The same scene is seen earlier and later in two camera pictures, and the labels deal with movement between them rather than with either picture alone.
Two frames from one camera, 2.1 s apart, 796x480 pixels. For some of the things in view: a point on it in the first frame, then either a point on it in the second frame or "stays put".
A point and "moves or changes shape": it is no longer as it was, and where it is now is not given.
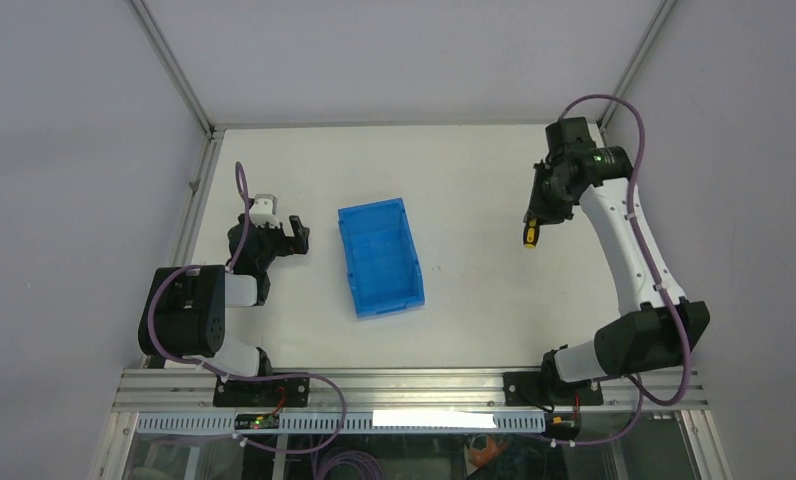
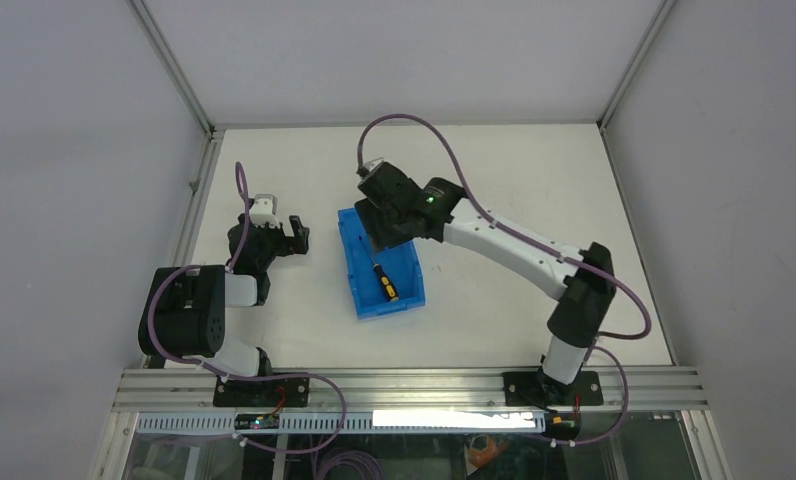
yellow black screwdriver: (531, 233) moves or changes shape
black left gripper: (288, 245) stays put
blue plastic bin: (379, 258) stays put
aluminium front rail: (191, 390) stays put
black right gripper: (546, 214) → (381, 237)
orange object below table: (481, 459) stays put
